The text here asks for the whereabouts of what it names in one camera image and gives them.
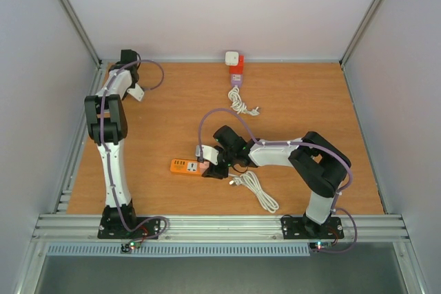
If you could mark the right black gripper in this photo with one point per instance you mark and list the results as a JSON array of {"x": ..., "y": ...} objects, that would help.
[{"x": 215, "y": 172}]

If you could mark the pink plug adapter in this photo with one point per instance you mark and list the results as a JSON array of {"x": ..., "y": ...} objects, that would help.
[{"x": 204, "y": 165}]

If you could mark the orange power strip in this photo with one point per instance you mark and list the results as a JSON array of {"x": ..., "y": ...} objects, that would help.
[{"x": 185, "y": 167}]

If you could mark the purple power strip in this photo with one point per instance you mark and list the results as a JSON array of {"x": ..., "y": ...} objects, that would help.
[{"x": 236, "y": 80}]

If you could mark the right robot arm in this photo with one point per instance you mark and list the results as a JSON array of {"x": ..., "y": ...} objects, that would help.
[{"x": 321, "y": 166}]

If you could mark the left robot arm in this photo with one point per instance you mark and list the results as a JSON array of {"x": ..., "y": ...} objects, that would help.
[{"x": 107, "y": 127}]

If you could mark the red cube socket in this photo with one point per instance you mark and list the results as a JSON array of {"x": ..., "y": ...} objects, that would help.
[{"x": 238, "y": 69}]

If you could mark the white cube plug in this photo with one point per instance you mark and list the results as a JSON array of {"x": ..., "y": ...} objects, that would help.
[{"x": 232, "y": 58}]

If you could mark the right small circuit board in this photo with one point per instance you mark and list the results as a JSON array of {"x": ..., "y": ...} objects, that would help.
[{"x": 320, "y": 245}]

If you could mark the small circuit board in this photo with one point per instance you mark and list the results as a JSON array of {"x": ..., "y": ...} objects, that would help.
[
  {"x": 320, "y": 245},
  {"x": 131, "y": 246}
]

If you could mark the left small circuit board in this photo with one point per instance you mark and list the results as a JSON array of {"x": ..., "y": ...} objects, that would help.
[{"x": 131, "y": 246}]

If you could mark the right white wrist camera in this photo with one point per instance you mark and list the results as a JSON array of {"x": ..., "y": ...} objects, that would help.
[{"x": 207, "y": 153}]

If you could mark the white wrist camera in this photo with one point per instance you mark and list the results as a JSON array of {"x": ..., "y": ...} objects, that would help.
[
  {"x": 207, "y": 153},
  {"x": 137, "y": 92}
]

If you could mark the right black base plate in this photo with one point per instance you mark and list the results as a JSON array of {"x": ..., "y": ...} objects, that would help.
[{"x": 293, "y": 229}]

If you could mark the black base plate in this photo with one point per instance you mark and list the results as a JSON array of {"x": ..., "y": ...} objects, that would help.
[
  {"x": 293, "y": 229},
  {"x": 148, "y": 227}
]

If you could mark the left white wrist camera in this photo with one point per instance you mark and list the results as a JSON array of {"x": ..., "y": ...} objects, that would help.
[{"x": 137, "y": 92}]

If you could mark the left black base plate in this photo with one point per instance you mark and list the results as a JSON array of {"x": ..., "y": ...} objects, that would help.
[{"x": 148, "y": 227}]

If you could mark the aluminium front rail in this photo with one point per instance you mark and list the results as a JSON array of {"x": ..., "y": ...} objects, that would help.
[{"x": 84, "y": 228}]

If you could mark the blue slotted cable duct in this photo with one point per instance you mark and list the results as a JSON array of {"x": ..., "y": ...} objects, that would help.
[{"x": 180, "y": 250}]

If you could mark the left aluminium corner post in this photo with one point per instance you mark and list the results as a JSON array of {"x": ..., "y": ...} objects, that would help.
[{"x": 80, "y": 30}]

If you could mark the aluminium corner post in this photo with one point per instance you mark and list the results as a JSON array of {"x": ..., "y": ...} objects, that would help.
[
  {"x": 80, "y": 30},
  {"x": 360, "y": 31}
]

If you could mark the right aluminium corner post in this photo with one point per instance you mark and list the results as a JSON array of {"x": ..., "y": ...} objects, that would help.
[{"x": 360, "y": 31}]

